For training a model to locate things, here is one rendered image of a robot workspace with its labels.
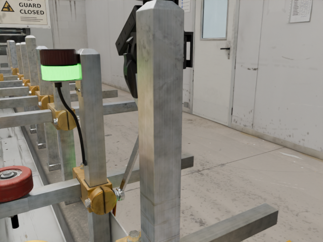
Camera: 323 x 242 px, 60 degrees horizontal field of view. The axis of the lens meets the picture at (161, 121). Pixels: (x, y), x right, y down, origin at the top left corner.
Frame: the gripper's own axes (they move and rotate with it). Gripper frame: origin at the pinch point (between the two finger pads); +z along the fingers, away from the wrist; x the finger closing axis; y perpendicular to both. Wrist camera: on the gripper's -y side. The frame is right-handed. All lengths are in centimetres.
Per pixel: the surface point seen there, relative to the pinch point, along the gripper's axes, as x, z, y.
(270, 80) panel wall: 253, 27, -173
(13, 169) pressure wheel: -21.5, 10.7, -14.7
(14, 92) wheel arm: -16, 6, -86
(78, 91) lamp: -10.1, -4.1, -7.4
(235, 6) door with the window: 253, -59, -235
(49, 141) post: -9, 20, -57
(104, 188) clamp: -7.4, 14.2, -4.9
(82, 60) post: -9.1, -9.5, -6.7
